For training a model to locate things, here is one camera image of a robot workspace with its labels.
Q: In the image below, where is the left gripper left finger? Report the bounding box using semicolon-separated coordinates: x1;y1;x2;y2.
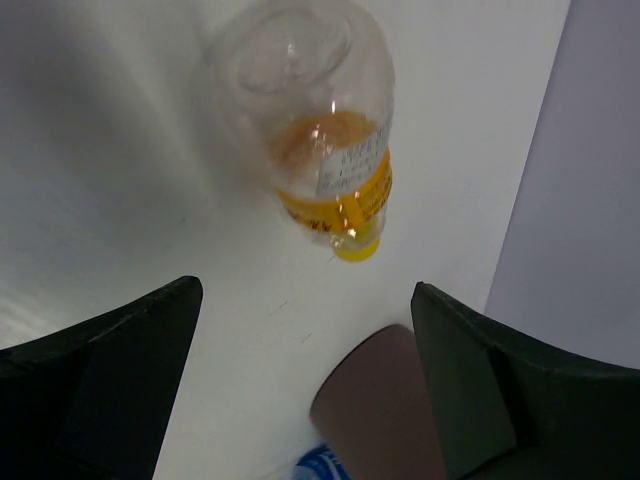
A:
1;276;203;479

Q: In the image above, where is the brown plastic bin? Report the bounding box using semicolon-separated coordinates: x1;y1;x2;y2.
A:
310;324;447;480

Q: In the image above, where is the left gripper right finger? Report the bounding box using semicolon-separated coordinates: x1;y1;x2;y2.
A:
411;283;639;479

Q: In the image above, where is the yellow cap plastic bottle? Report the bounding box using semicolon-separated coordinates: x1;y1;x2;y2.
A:
199;1;395;262

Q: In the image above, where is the blue label bottle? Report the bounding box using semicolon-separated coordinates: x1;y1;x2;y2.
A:
266;443;351;480

